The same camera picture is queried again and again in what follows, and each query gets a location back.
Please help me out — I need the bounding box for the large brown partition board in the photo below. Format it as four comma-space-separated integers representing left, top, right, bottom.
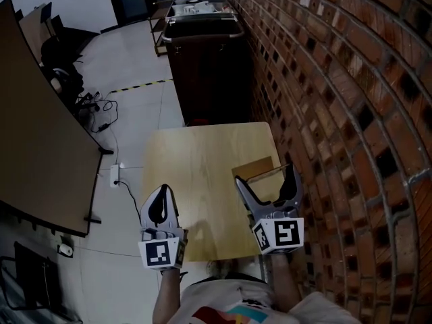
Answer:
0, 0, 115, 240

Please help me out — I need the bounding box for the person's white printed shirt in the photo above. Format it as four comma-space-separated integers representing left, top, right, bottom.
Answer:
176, 276, 362, 324

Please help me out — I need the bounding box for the black office chair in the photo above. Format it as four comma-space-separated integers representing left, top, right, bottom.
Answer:
40, 36, 101, 113

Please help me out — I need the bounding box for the small brown partition board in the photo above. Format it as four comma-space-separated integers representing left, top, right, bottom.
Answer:
18, 2, 53, 64

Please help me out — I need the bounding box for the white tissue roll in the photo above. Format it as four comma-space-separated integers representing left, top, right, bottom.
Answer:
57, 242, 75, 258

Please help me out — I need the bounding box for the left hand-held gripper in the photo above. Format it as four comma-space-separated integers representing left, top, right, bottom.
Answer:
137, 184, 189, 270

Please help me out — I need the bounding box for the metal frame trolley cart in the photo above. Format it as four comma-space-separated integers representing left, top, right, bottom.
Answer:
149, 0, 239, 57

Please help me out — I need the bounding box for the black metal frame chair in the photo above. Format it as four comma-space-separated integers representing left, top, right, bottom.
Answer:
0, 241, 84, 324

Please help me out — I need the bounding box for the black power cable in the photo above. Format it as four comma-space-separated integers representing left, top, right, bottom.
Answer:
115, 180, 143, 216

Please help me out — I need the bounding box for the white power strip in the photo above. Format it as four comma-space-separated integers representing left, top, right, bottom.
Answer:
109, 163, 122, 189

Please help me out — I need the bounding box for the grey metal table leg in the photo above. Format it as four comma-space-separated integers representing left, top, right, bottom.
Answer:
259, 254, 275, 285

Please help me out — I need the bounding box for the person's left forearm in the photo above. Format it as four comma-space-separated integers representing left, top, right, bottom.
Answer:
153, 267, 185, 324

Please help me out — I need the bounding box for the dark brown service cart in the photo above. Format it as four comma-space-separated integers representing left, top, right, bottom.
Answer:
161, 11, 254, 126

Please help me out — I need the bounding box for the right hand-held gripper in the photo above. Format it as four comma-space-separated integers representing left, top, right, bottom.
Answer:
234, 163, 305, 256

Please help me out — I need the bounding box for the white container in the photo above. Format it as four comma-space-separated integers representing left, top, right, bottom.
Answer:
171, 0, 217, 15

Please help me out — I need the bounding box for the person's right forearm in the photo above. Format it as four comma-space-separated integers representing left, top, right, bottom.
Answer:
270, 252, 302, 312

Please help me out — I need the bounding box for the black cable with adapter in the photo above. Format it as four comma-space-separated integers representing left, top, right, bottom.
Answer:
88, 99, 119, 135

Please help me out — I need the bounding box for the person's shoe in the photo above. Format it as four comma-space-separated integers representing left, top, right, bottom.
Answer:
205, 259, 238, 280

